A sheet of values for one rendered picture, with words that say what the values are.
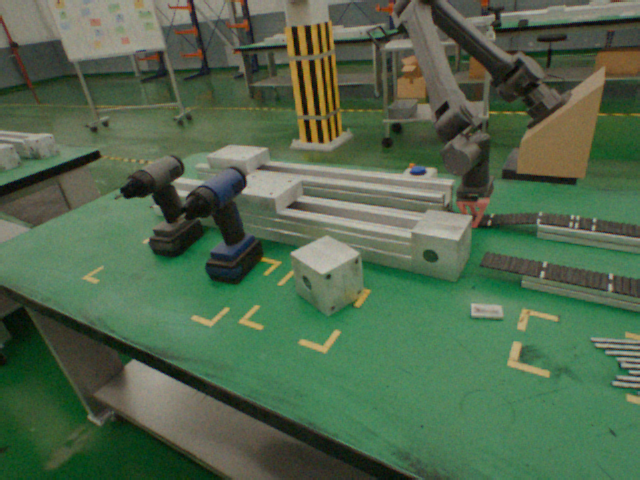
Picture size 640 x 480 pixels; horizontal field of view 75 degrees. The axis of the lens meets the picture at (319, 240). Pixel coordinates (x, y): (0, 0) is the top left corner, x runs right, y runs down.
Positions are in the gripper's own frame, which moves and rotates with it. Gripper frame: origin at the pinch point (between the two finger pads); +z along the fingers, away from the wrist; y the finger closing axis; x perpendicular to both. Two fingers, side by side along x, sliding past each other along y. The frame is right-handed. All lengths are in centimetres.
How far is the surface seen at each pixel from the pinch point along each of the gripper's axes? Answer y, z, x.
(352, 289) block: 36.4, -2.0, -15.3
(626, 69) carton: -467, 45, 69
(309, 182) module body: 2.8, -9.5, -42.0
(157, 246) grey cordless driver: 36, -5, -67
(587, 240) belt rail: 3.8, 1.3, 22.5
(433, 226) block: 21.0, -8.3, -4.0
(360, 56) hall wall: -768, 21, -359
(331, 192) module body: 3.1, -6.9, -35.5
